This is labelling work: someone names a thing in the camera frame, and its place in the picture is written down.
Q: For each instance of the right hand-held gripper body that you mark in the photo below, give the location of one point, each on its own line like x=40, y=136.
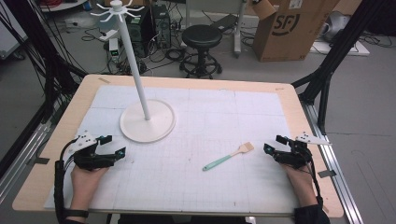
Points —
x=295, y=155

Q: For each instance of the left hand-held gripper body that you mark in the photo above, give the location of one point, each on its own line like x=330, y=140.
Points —
x=83, y=140

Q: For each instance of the person's right hand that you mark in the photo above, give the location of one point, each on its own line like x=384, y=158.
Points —
x=301, y=182

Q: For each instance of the person's left hand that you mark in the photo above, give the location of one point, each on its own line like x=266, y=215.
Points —
x=83, y=182

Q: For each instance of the grey tape piece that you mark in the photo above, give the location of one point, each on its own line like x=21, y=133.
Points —
x=327, y=173
x=41, y=160

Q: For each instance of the white hook rack stand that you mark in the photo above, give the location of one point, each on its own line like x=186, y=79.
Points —
x=146, y=124

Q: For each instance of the white grid mat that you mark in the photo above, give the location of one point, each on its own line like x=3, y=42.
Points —
x=199, y=130

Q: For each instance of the white power supply unit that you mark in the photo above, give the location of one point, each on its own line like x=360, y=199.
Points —
x=114, y=48

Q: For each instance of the white power strip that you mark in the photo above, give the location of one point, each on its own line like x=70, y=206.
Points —
x=109, y=34

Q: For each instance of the brown cardboard box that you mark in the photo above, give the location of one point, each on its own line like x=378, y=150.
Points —
x=289, y=31

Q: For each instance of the black computer tower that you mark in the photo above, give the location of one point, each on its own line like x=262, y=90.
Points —
x=162, y=26
x=138, y=31

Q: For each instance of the white flat board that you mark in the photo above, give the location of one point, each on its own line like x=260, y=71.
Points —
x=358, y=49

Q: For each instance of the grey round appliance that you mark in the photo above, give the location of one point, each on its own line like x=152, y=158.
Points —
x=334, y=26

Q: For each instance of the black round stool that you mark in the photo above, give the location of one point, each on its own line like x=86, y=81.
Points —
x=201, y=37

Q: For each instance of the aluminium rail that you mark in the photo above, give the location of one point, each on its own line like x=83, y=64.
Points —
x=21, y=158
x=339, y=174

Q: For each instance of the black metal stand frame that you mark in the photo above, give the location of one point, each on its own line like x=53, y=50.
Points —
x=336, y=53
x=53, y=62

